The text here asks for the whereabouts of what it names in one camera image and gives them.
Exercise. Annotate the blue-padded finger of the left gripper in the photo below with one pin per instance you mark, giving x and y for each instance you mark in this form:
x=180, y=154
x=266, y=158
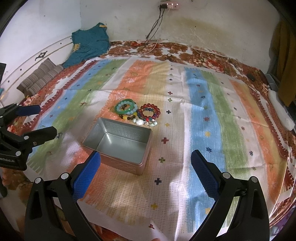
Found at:
x=33, y=138
x=13, y=111

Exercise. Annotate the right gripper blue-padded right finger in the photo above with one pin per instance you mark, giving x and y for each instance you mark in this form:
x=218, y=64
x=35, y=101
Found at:
x=250, y=220

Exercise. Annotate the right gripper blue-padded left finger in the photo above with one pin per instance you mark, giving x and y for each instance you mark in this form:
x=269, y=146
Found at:
x=42, y=221

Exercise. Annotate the green jade bangle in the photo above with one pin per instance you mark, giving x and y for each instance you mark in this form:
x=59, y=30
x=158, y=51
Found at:
x=126, y=107

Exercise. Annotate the floral brown bedsheet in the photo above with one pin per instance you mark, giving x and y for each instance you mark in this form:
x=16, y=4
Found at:
x=14, y=205

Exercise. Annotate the striped brown pillow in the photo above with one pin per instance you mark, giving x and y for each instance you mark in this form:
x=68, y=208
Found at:
x=40, y=77

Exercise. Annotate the silver pink metal tin box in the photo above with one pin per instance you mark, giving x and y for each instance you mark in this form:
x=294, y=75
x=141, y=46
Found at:
x=121, y=145

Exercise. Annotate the teal garment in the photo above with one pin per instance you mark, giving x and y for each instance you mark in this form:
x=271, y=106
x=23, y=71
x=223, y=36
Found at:
x=88, y=44

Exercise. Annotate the colourful striped mat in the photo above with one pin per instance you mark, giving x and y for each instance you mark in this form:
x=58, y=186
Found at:
x=224, y=118

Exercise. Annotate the white bolster pillow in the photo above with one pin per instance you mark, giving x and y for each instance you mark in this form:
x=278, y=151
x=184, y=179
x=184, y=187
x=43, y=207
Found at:
x=284, y=117

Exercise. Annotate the small black object on bedsheet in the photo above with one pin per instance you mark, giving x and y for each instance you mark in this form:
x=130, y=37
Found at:
x=250, y=77

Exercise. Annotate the mustard hanging cloth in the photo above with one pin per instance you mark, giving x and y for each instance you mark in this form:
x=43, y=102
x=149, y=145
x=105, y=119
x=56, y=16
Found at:
x=283, y=47

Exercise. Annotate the pink power strip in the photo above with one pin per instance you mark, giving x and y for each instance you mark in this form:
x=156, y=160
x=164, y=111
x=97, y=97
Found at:
x=169, y=5

